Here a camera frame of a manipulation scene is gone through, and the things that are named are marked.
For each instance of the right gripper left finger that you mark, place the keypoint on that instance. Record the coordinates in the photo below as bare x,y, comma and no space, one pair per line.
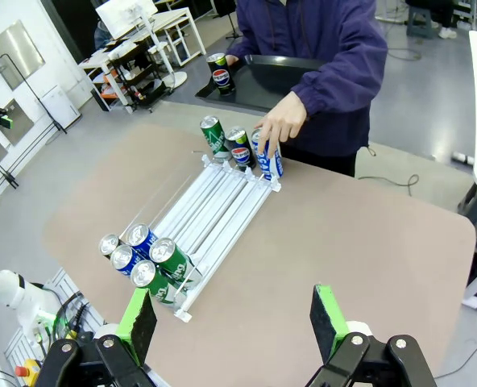
135,322

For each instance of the person's left forearm purple sleeve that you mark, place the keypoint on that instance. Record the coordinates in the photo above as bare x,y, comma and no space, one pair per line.
343,80

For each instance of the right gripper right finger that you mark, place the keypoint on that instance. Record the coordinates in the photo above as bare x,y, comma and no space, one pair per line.
325,318

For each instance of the person's right hand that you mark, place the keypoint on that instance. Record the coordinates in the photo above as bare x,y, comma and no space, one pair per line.
232,59

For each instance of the black utility cart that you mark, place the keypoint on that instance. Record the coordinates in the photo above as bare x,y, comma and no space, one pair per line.
133,80

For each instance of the white desk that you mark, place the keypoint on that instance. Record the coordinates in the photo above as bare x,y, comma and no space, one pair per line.
150,24

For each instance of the grey stool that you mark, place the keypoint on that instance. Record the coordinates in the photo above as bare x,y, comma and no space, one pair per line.
420,20

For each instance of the person's left hand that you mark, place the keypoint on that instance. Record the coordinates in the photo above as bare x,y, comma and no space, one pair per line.
283,119

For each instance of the yellow emergency stop button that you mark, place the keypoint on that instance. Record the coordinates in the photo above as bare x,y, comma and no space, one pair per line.
28,369

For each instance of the blue Pocari Sweat can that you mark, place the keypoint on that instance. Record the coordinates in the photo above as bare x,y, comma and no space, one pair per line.
122,260
274,165
139,238

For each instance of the grey metal wall panel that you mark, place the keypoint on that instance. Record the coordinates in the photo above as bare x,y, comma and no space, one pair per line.
15,54

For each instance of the clear three-lane can rack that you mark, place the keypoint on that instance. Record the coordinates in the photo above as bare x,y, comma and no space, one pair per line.
218,201

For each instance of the green Chilsung cider can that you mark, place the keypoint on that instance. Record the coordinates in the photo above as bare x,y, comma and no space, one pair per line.
158,284
170,256
216,139

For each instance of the white floor cabinet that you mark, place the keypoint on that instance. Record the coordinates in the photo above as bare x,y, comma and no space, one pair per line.
61,106

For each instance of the person in purple jacket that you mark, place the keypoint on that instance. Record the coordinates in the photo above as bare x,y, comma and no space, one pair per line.
323,40

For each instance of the black Pepsi can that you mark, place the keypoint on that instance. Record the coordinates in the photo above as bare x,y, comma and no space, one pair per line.
109,245
221,76
241,151

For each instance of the black light stand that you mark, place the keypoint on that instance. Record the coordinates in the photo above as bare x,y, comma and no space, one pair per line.
41,96

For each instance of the green black finger of the left gripper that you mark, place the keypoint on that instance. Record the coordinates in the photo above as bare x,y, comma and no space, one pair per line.
6,122

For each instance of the black plastic serving tray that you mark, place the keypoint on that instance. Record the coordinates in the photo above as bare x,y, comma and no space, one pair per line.
264,76

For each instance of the black microphone tripod stand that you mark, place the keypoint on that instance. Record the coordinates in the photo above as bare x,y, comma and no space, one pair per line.
233,28

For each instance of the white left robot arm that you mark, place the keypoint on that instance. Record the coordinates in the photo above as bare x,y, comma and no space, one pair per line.
5,286

